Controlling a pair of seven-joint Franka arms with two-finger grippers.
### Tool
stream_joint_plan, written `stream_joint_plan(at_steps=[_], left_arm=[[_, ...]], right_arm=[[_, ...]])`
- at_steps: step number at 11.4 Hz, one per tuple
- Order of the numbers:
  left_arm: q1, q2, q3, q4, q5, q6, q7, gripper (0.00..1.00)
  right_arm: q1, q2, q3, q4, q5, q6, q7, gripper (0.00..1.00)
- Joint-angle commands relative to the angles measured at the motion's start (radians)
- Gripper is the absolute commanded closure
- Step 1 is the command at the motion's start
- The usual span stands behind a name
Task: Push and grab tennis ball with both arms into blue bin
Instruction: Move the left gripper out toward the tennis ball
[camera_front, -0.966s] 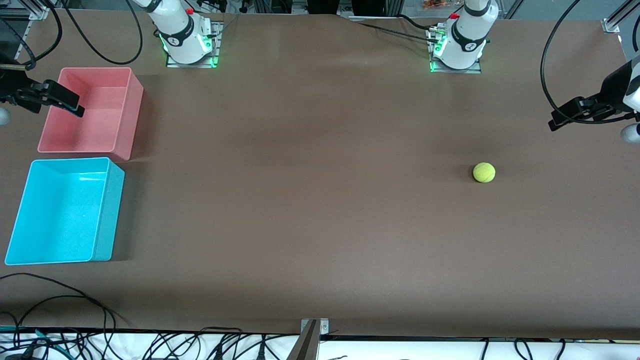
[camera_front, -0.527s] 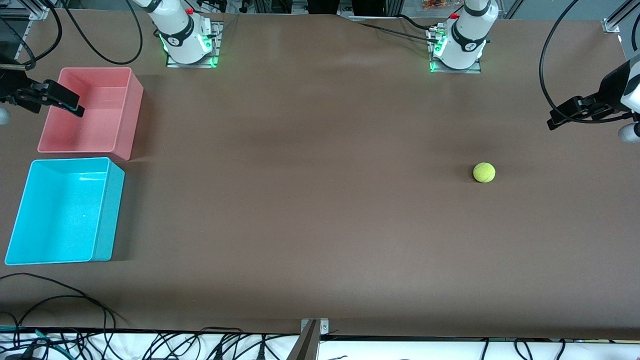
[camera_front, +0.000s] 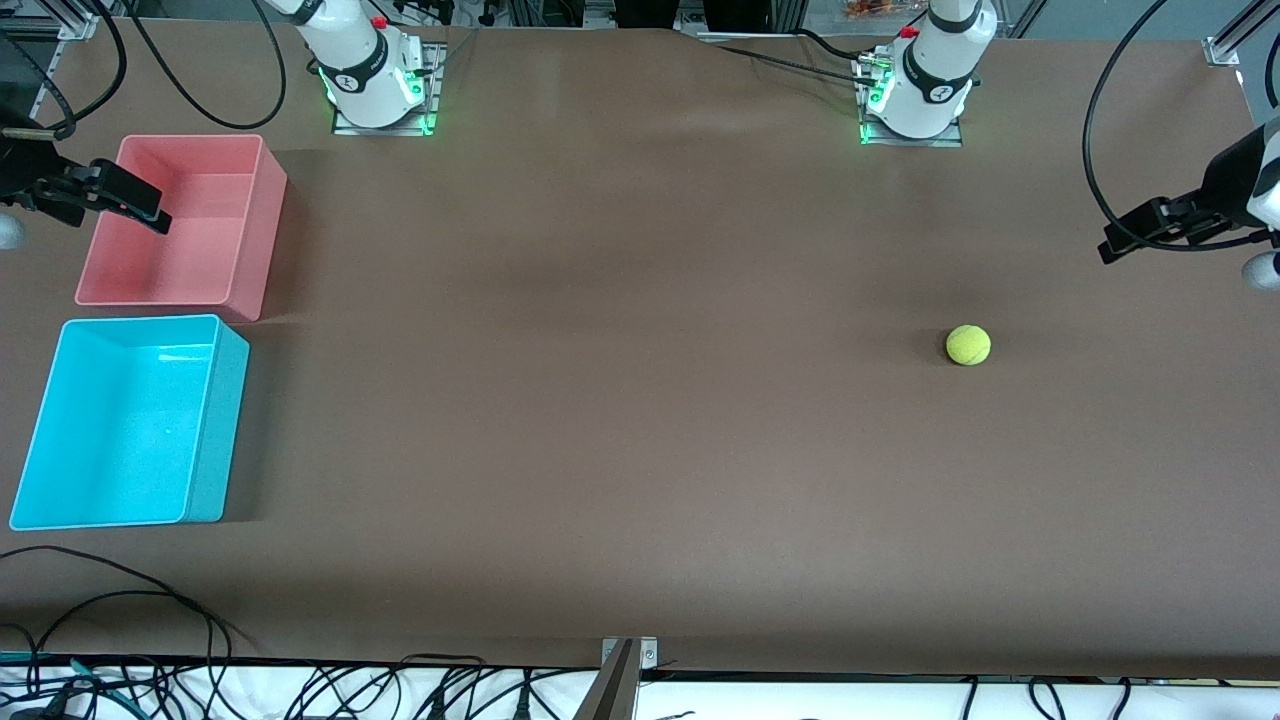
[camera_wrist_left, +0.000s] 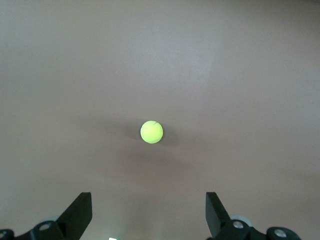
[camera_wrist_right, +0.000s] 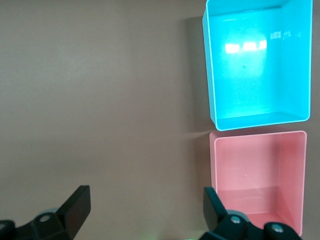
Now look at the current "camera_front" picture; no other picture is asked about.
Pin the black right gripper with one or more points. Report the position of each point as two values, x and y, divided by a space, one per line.
22 166

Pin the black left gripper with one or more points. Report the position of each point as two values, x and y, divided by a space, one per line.
1226 178

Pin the yellow-green tennis ball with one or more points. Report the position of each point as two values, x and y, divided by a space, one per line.
968 345

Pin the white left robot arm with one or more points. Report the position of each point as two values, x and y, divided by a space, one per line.
930 90

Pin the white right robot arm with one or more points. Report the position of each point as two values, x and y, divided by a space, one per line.
365 90

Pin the pink plastic bin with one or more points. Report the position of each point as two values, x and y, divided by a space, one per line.
190 220

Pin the blue plastic bin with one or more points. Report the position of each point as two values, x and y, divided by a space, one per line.
120 430

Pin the orange snack bag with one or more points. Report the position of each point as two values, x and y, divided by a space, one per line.
870 8

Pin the aluminium frame profile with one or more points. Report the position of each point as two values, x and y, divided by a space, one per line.
78 25
1225 50

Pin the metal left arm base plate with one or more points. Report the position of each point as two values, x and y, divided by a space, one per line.
940 142

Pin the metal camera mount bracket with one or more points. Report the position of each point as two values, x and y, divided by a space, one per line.
647 652

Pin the metal camera mount bar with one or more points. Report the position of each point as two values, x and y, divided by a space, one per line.
610 695

